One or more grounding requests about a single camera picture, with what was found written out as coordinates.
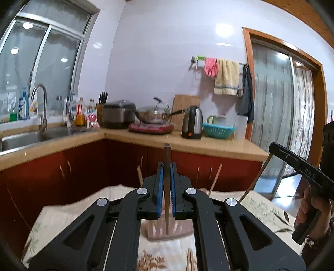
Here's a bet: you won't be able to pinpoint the translucent plastic container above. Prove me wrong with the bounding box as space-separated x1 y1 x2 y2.
234 115 248 141

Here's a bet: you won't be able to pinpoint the dark hanging cloth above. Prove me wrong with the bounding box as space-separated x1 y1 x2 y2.
238 64 254 124

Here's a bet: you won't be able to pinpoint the chrome sink faucet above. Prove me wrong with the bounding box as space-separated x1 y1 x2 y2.
30 83 48 133

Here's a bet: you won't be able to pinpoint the teal plastic colander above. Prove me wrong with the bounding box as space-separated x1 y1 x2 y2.
203 123 235 139

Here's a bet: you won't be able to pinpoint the wooden cutting board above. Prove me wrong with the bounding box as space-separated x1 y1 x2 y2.
172 94 200 131

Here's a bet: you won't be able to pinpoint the wooden chopstick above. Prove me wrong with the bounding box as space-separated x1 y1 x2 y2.
137 166 143 187
208 164 222 196
164 143 172 235
239 154 272 203

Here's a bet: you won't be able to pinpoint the wooden chopstick in holder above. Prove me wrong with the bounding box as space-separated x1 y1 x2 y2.
208 164 222 196
137 166 143 187

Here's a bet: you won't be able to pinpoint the stainless electric kettle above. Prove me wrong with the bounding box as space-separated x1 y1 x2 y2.
181 105 203 139

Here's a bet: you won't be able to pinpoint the pink rubber glove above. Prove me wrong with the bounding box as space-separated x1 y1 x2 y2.
204 58 218 78

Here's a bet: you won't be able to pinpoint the person right hand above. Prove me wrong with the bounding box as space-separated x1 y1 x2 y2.
292 185 332 245

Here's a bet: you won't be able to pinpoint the small green bottle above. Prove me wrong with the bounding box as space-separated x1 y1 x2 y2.
9 103 17 122

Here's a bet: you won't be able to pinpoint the blue detergent bottle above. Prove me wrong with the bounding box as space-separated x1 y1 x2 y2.
18 87 29 120

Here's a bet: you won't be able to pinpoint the white spray bottle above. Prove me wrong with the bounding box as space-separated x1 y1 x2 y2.
29 100 38 119

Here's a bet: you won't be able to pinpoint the black rice cooker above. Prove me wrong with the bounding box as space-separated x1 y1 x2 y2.
102 99 136 129

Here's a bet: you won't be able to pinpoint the beige perforated utensil holder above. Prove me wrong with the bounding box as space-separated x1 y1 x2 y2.
140 193 194 242

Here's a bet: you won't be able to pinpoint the red induction cooktop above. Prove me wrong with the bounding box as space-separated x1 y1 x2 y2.
129 123 174 135

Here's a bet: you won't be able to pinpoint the wall towel rail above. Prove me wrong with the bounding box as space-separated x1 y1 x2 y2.
188 55 251 73

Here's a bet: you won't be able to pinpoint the steel sink basin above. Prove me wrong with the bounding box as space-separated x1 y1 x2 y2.
1 127 91 152

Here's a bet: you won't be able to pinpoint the knife block with knives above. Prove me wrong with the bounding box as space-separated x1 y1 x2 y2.
96 92 108 126

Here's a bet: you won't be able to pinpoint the yellow hanging towel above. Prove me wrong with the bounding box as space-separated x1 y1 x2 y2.
214 59 240 96

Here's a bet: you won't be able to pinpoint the cooking oil bottle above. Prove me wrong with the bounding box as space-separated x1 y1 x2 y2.
75 97 86 127

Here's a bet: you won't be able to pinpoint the wooden framed glass door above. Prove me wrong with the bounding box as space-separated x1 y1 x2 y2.
242 26 328 201

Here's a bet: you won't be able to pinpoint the red kitchen cabinets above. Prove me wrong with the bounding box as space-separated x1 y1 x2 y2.
1 139 262 256

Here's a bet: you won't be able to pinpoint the red white snack bag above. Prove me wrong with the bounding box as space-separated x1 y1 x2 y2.
85 99 100 129

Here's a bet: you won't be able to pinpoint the kitchen window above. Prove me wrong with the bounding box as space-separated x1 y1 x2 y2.
1 1 98 123

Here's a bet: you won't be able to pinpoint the floral tablecloth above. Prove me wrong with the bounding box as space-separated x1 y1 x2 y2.
21 185 303 270

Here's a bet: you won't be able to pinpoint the steel wok with lid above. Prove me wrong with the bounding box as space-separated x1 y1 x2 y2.
135 97 186 124

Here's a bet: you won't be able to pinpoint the white green-handled mug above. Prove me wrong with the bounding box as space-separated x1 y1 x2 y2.
207 115 227 126

